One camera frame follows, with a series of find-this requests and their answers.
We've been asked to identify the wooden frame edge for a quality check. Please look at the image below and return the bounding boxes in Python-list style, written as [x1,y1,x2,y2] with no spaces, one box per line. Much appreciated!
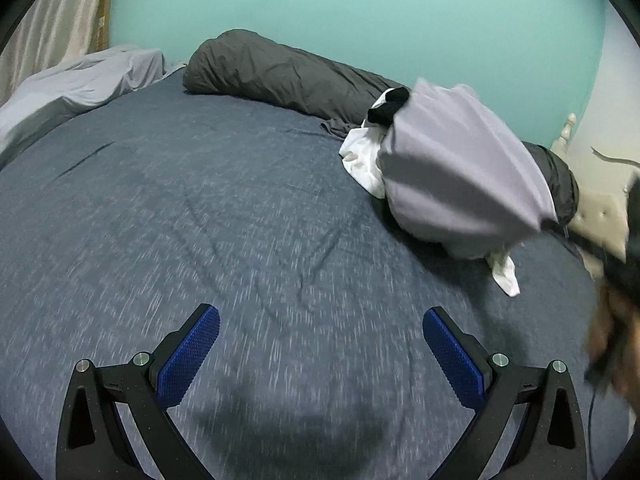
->
[94,0,112,51]

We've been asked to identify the dark blue bed cover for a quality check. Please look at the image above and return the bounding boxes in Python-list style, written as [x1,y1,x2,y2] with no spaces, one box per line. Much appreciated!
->
[0,66,637,480]

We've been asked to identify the light grey bed sheet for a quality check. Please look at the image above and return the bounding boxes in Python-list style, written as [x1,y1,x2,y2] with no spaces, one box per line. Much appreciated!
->
[1,46,165,166]

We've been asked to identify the person's right hand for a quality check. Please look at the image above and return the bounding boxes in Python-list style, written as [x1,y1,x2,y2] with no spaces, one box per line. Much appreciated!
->
[586,280,639,404]

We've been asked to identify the black garment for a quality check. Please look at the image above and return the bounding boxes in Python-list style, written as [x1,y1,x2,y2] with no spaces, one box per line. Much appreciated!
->
[367,87,410,128]

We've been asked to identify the dark grey rolled duvet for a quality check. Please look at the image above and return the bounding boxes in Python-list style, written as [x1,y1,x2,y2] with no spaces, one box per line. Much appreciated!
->
[182,28,580,229]

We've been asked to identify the white garment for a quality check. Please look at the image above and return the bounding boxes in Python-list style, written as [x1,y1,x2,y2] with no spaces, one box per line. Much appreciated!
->
[338,116,521,297]

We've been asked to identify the lilac zip jacket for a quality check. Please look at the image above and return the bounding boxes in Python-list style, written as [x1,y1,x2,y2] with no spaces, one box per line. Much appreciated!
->
[378,79,556,259]

